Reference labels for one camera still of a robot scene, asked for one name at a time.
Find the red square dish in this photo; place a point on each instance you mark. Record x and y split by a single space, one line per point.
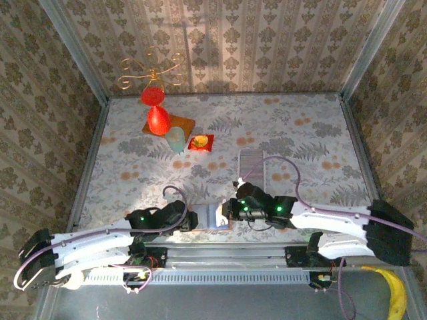
193 145

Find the translucent plastic cup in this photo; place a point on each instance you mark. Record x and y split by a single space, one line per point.
175 140

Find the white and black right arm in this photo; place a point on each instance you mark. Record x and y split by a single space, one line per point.
333 221

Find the brown wooden board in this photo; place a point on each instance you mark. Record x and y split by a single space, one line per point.
181 125

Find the slanted metal frame post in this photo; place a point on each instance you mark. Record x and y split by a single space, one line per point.
370 50
80 58

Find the red egg-shaped vase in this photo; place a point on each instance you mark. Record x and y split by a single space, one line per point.
159 121

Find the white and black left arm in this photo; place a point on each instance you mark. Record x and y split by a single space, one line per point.
93 243

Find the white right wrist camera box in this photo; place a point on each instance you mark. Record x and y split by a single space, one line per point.
239 184

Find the grey striped folded cloth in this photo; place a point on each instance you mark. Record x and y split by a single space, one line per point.
248 156

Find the small circuit board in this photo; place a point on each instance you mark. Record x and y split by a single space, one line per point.
322 278

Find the red round disc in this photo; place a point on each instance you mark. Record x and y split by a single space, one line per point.
152 96

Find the blue-grey card holder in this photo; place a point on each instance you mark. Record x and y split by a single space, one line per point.
205 216

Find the metal table side rail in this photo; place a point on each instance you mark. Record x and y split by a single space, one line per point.
87 166
365 166

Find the small yellow fruit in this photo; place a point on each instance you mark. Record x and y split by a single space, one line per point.
201 140

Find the yellow banana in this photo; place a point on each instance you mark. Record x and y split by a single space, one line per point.
395 290

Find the floral patterned tablecloth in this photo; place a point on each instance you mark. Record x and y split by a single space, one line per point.
300 110

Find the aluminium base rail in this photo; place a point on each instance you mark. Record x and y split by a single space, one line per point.
227 255

